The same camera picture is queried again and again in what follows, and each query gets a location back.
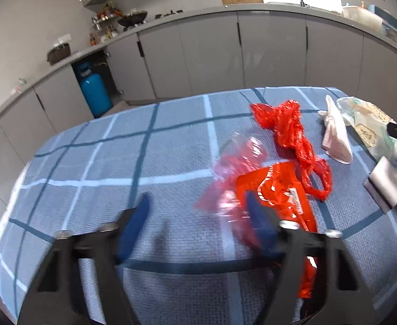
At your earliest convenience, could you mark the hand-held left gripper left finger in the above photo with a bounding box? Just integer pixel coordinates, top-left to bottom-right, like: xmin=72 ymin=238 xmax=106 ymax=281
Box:
xmin=17 ymin=192 xmax=151 ymax=325

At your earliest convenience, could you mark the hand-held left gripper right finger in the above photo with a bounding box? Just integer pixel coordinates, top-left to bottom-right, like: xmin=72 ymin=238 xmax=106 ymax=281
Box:
xmin=246 ymin=191 xmax=377 ymax=325

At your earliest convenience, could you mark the glossy red snack wrapper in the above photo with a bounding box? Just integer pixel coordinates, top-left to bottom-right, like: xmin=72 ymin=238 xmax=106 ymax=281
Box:
xmin=235 ymin=162 xmax=318 ymax=299

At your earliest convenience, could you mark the white printed plastic bag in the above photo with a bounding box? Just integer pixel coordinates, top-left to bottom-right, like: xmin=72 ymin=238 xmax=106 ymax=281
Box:
xmin=337 ymin=96 xmax=397 ymax=163

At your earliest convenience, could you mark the clear plastic bag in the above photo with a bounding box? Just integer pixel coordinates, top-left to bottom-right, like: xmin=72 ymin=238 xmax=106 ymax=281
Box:
xmin=193 ymin=135 xmax=270 ymax=244

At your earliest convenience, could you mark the red plastic bag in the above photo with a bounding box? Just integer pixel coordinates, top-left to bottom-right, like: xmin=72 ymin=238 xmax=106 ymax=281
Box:
xmin=250 ymin=99 xmax=333 ymax=201

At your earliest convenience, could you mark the white crumpled tissue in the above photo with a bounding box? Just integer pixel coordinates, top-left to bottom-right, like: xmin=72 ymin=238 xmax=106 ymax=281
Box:
xmin=318 ymin=95 xmax=354 ymax=165

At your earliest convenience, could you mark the blue checkered tablecloth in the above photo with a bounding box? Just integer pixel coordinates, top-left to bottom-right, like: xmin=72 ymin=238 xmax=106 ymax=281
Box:
xmin=0 ymin=86 xmax=397 ymax=325

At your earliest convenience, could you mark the blue dish rack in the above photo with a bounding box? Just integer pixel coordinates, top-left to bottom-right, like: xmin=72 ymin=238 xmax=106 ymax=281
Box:
xmin=368 ymin=4 xmax=397 ymax=29

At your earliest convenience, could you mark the white plastic basin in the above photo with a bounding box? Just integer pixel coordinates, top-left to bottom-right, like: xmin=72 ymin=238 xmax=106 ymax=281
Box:
xmin=341 ymin=5 xmax=383 ymax=30

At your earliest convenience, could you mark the blue gas cylinder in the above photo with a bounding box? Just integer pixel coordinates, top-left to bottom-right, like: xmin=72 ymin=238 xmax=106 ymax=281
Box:
xmin=78 ymin=64 xmax=112 ymax=117

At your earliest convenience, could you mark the black rice cooker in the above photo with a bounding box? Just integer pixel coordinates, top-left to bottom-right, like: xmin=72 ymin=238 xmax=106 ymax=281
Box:
xmin=47 ymin=44 xmax=72 ymax=66

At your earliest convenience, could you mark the black wok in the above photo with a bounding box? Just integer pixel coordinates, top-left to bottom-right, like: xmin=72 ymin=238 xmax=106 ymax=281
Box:
xmin=118 ymin=11 xmax=149 ymax=28

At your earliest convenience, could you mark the spice rack with bottles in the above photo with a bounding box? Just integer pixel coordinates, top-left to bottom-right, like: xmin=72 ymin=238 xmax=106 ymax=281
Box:
xmin=91 ymin=3 xmax=122 ymax=41

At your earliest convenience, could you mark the gas stove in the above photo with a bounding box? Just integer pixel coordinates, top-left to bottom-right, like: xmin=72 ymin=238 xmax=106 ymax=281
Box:
xmin=154 ymin=8 xmax=184 ymax=20

